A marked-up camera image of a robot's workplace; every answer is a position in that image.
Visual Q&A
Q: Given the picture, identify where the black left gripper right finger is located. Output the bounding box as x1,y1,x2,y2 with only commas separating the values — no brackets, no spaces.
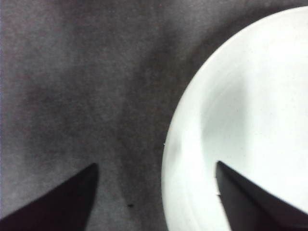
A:
216,160,308,231

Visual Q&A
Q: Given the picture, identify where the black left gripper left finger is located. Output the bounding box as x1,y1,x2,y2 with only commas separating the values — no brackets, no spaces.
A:
0,163,99,231

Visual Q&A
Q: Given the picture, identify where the white round plate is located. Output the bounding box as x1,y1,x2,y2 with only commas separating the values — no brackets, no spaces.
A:
161,6,308,231

